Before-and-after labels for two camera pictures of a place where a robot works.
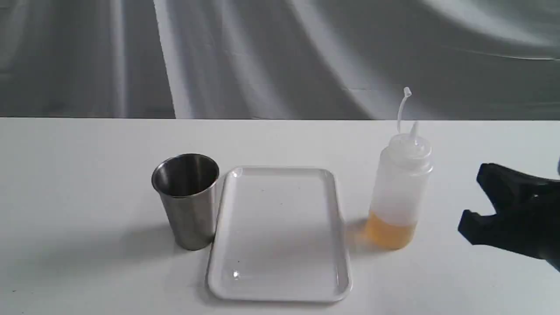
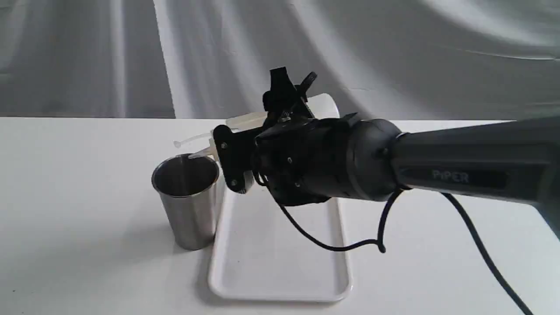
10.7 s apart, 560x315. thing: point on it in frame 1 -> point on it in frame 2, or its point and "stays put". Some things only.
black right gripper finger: [511, 192] -> [309, 161]
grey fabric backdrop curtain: [309, 59] stays put
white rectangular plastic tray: [278, 235] stays put
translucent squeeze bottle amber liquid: [402, 173] -> [322, 106]
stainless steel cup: [188, 183] stays put
